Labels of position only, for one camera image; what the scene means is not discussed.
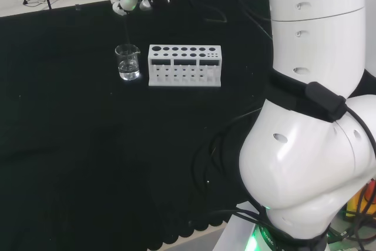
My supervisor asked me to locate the clear glass rod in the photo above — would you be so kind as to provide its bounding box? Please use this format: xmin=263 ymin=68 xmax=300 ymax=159
xmin=124 ymin=9 xmax=132 ymax=46

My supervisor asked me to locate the clear glass beaker with water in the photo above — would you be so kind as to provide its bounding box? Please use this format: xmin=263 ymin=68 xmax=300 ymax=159
xmin=115 ymin=43 xmax=142 ymax=82

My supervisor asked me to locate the white test tube rack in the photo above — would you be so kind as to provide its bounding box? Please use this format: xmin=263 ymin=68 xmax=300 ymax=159
xmin=147 ymin=44 xmax=223 ymax=88

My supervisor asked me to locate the black bench cloth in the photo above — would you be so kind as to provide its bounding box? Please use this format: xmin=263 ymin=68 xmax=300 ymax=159
xmin=0 ymin=0 xmax=280 ymax=251

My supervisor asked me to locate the pale base board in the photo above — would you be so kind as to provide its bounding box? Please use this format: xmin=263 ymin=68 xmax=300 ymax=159
xmin=211 ymin=198 xmax=267 ymax=251

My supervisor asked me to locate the yellow stop button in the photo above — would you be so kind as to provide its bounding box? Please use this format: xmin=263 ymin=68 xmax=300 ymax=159
xmin=345 ymin=178 xmax=376 ymax=220

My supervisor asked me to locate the black cable bundle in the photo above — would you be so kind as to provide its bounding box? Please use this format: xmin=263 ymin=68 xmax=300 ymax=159
xmin=190 ymin=106 xmax=267 ymax=228

